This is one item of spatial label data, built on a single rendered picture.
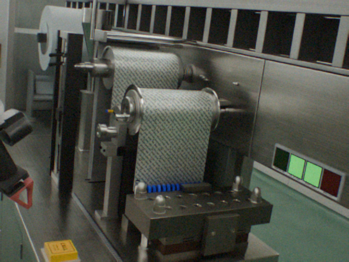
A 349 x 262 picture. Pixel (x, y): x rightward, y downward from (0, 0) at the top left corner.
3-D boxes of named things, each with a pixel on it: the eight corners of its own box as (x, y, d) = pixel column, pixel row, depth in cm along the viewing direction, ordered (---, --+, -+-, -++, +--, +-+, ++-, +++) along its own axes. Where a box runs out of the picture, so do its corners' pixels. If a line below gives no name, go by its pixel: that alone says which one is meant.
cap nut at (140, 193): (132, 195, 124) (133, 180, 123) (143, 194, 125) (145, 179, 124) (137, 200, 121) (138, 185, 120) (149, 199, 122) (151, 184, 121)
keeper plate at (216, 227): (199, 252, 121) (205, 215, 119) (229, 247, 126) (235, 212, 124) (204, 256, 119) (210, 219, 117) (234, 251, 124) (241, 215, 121)
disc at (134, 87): (119, 127, 137) (124, 79, 134) (121, 127, 137) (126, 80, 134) (138, 141, 125) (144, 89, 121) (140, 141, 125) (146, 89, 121)
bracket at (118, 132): (93, 214, 139) (101, 119, 132) (113, 212, 142) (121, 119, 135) (98, 220, 135) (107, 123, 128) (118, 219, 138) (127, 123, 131)
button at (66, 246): (43, 250, 114) (44, 242, 113) (70, 246, 117) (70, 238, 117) (49, 264, 108) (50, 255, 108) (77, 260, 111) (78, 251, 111)
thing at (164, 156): (133, 190, 130) (139, 129, 126) (201, 185, 141) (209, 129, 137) (133, 191, 129) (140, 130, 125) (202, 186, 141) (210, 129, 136)
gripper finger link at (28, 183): (30, 191, 111) (14, 164, 105) (45, 201, 106) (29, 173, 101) (7, 209, 107) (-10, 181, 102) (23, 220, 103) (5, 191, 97)
